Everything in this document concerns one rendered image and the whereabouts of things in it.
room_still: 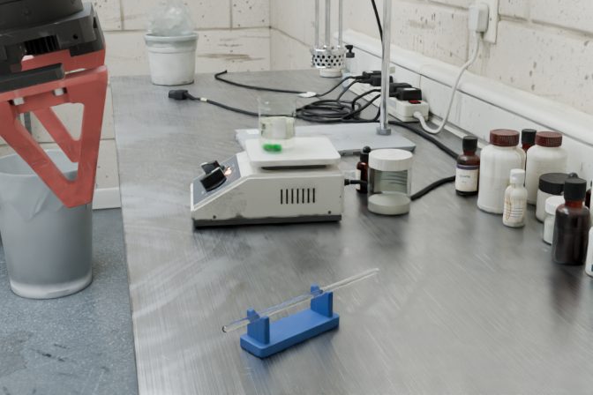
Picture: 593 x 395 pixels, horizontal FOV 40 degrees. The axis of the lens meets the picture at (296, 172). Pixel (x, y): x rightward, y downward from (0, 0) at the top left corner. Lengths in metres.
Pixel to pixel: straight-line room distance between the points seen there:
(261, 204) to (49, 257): 1.70
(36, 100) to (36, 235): 2.23
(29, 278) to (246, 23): 1.43
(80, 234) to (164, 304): 1.87
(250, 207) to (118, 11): 2.45
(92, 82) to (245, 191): 0.64
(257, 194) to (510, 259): 0.32
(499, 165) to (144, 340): 0.55
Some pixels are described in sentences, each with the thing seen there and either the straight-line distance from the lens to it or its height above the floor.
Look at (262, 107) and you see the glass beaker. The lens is 1.06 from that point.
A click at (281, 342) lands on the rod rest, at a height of 0.76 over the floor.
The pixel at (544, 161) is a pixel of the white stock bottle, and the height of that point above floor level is 0.82.
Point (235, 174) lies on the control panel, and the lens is 1.08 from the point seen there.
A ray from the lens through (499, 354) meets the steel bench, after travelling 0.77.
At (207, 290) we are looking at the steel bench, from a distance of 0.88.
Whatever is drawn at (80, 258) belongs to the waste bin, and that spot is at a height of 0.11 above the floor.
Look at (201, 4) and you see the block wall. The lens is 3.47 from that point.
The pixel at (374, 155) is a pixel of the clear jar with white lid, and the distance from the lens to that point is 1.10.
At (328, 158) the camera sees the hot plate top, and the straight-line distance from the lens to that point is 1.05.
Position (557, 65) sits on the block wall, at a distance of 1.35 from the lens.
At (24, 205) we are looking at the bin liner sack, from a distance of 2.63.
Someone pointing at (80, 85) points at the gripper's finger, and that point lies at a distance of 0.43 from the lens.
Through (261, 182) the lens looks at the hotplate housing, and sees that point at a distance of 1.05.
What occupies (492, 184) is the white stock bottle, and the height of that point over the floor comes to 0.79.
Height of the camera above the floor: 1.11
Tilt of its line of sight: 16 degrees down
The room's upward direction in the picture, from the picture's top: straight up
